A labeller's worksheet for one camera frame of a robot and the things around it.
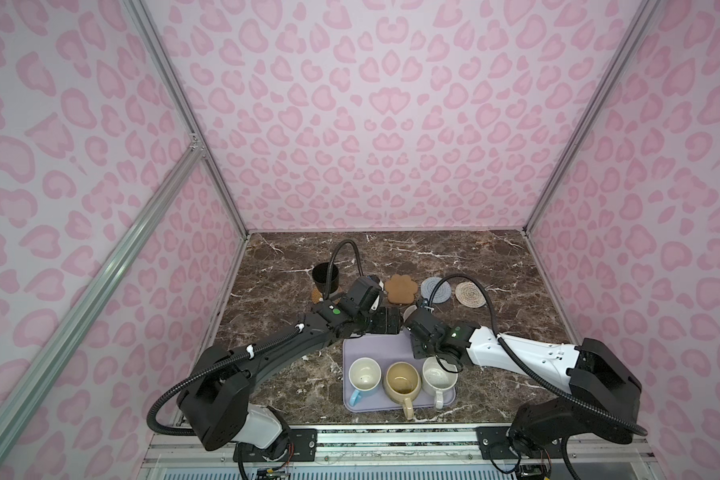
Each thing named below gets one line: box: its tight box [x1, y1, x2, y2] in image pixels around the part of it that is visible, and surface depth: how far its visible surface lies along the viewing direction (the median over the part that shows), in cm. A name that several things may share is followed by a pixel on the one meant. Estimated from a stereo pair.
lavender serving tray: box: [342, 328, 456, 413], surface depth 81 cm
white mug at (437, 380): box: [422, 356, 459, 410], surface depth 76 cm
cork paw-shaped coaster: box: [385, 274, 419, 305], surface depth 106 cm
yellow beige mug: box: [384, 361, 422, 421], surface depth 77 cm
